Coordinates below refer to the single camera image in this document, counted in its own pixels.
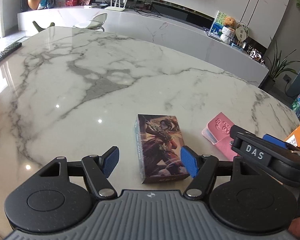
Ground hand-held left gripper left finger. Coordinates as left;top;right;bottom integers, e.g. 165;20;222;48
39;146;120;200

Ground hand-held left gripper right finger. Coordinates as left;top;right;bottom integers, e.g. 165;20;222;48
180;147;260;200

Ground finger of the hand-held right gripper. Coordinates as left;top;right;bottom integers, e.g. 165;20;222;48
229;124;255;147
262;134;300;153

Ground pink embossed card holder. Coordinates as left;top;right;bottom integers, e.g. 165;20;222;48
202;112;238;161

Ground illustrated card box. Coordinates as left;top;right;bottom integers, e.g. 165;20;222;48
134;114;190;184

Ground tall leafy potted plant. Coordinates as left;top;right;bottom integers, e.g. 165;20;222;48
264;36;300;90

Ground round paper fan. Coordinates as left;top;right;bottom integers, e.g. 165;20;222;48
234;22;249;48

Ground brown teddy bear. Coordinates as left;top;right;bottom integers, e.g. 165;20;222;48
223;16;236;28

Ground painted canvas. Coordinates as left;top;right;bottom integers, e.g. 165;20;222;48
208;11;228;37

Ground white shell chair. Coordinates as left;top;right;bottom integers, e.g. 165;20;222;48
72;13;107;32

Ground black remote control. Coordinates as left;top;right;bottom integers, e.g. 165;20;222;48
0;42;22;68

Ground green chair back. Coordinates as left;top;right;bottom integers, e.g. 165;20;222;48
32;21;56;33

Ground white wifi router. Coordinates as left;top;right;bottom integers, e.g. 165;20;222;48
104;0;129;12

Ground black cables bundle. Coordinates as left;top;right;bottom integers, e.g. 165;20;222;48
130;0;163;18

